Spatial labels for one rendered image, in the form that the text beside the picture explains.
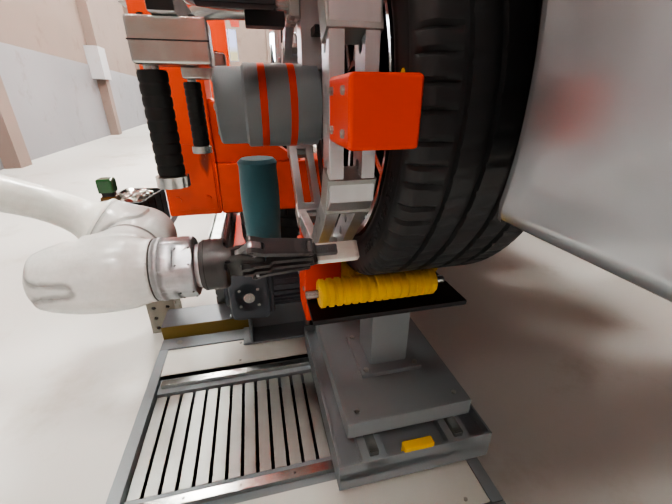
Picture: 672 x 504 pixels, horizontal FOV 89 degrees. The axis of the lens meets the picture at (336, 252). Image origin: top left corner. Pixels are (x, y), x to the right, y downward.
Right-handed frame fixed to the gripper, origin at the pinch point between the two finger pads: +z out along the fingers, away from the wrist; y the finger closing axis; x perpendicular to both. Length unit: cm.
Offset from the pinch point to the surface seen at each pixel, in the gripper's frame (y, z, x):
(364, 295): -13.6, 7.2, -4.6
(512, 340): -74, 80, -17
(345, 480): -34, 1, -39
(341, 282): -13.0, 3.0, -1.6
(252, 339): -74, -18, -2
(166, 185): 6.6, -23.2, 9.6
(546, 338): -73, 94, -18
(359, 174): 12.8, 2.0, 5.8
